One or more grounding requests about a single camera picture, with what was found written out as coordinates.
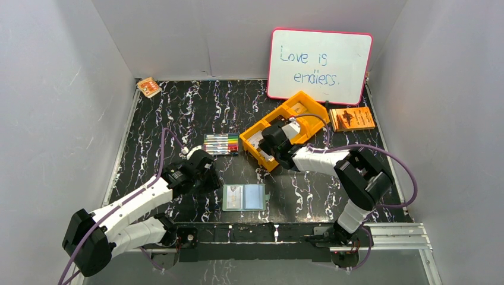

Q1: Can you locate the orange plastic bin tray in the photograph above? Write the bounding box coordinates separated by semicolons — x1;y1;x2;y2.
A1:
240;91;329;172

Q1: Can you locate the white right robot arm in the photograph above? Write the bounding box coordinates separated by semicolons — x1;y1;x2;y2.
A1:
259;123;394;246

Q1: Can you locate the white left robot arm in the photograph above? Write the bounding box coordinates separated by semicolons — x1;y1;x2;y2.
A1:
62;147;221;277

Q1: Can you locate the white silver card stack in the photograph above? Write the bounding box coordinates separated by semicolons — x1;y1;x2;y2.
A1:
248;132;263;149

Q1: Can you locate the gold VIP card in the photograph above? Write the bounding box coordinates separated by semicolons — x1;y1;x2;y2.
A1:
291;102;308;114

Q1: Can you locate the small orange card pack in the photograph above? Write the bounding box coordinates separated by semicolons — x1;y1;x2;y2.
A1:
137;77;162;98

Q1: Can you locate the coloured marker pen set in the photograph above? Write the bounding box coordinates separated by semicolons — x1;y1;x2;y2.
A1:
203;133;239;156

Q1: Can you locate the orange booklet with black figure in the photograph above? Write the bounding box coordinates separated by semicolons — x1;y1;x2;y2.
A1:
328;107;376;132

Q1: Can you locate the pink framed whiteboard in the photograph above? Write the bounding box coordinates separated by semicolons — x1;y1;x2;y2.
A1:
267;28;373;106

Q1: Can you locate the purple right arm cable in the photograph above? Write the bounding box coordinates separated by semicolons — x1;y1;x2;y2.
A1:
289;114;419;272

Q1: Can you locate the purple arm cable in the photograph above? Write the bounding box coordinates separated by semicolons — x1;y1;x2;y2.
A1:
289;114;419;272
56;126;188;285

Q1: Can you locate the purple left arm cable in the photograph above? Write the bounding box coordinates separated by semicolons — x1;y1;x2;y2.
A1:
56;126;188;285

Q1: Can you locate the black mounting base rail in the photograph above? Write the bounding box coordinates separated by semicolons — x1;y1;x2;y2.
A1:
141;222;373;264

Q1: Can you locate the aluminium frame rail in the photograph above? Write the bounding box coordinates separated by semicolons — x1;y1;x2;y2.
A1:
70;224;444;285

